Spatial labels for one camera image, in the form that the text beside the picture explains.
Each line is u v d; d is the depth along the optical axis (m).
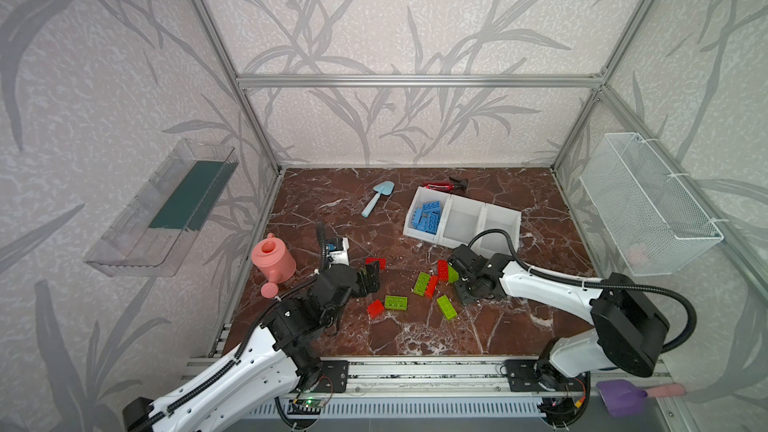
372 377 0.75
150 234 0.64
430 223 0.99
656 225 0.62
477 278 0.64
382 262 0.94
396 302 0.85
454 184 1.12
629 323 0.43
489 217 0.97
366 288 0.65
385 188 1.12
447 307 0.84
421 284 0.89
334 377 0.74
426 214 1.02
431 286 0.88
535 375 0.74
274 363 0.48
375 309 0.84
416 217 1.02
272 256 0.83
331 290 0.52
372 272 0.66
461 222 1.03
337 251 0.64
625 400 0.70
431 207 1.04
